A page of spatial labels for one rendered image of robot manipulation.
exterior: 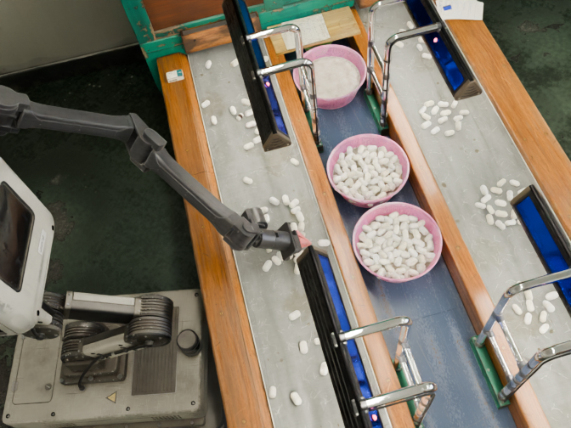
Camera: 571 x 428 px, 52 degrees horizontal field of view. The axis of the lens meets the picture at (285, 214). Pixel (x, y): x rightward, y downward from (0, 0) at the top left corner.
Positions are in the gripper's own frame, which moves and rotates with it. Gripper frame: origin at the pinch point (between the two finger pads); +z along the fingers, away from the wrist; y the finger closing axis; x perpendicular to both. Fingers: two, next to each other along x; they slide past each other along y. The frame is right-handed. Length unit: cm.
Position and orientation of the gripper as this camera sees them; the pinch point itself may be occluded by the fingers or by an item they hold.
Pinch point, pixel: (308, 244)
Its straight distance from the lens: 181.5
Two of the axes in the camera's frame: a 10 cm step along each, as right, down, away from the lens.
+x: -5.6, 5.4, 6.2
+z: 7.9, 1.2, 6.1
